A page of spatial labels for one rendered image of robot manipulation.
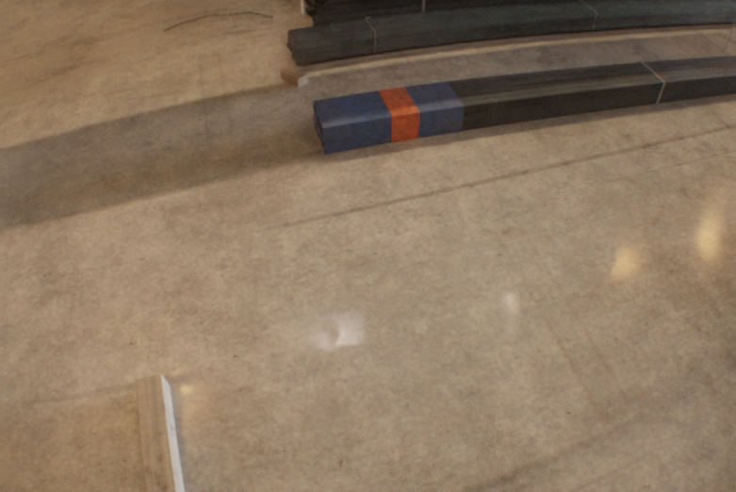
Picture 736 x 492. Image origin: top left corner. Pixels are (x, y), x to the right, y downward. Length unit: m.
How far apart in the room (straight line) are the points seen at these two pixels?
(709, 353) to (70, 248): 2.78
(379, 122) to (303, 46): 0.88
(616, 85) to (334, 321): 2.13
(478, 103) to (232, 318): 1.60
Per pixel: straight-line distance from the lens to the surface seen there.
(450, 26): 3.59
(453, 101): 2.81
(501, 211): 2.48
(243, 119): 3.01
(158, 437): 1.84
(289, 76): 3.23
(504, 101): 2.88
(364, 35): 3.39
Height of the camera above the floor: 1.72
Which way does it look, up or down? 46 degrees down
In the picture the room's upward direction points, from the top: straight up
